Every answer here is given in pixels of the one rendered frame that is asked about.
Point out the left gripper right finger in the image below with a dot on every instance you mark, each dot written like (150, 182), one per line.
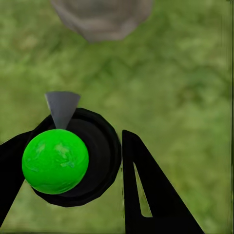
(170, 214)

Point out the tree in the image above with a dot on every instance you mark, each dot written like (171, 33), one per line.
(102, 20)

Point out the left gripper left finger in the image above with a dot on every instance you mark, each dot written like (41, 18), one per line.
(11, 173)

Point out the pesticide atomizer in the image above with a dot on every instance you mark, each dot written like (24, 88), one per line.
(74, 155)

